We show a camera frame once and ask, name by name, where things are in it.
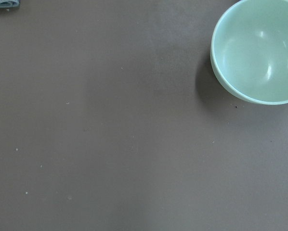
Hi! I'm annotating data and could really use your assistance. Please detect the mint green bowl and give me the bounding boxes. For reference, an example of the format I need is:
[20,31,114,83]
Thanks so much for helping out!
[210,0,288,105]

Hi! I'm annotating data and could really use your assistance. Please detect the folded grey cloth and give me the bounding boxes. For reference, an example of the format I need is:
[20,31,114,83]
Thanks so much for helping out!
[0,0,20,8]

